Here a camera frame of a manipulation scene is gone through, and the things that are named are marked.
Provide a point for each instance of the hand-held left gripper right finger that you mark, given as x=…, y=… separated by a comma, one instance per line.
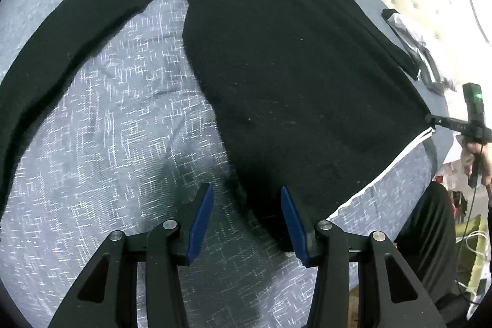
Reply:
x=294, y=224

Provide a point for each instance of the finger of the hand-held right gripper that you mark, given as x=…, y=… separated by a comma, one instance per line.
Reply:
x=446, y=121

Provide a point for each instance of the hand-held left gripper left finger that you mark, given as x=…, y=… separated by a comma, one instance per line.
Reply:
x=200, y=224

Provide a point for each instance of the black sweater white trim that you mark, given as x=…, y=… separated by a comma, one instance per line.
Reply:
x=288, y=63

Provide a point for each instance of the person's right hand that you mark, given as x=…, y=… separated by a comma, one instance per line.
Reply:
x=487, y=162

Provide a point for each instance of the grey folded garment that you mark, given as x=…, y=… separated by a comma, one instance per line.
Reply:
x=401, y=22

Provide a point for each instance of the person's black trousers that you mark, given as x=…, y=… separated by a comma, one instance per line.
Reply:
x=426, y=243

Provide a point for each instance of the yellow green bag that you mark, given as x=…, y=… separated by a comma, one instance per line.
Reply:
x=478, y=247

